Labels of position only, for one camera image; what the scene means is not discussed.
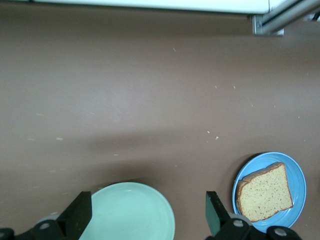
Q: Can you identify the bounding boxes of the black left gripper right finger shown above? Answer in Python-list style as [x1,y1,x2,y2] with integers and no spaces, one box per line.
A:
[205,191,304,240]

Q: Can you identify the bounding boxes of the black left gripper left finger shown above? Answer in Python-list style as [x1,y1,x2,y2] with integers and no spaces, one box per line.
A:
[0,191,93,240]

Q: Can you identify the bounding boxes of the brown bread slice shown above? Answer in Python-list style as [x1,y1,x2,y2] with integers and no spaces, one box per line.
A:
[235,161,294,224]

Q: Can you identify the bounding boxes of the pale green round plate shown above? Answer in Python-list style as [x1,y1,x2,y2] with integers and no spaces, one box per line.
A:
[77,181,176,240]

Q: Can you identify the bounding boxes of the blue round plate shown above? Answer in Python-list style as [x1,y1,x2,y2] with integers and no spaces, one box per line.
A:
[231,151,307,229]

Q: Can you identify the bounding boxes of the white bench panel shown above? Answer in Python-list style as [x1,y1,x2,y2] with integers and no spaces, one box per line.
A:
[29,0,273,15]

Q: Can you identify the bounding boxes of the aluminium frame post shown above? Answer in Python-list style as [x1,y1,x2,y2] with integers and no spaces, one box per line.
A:
[251,0,320,36]

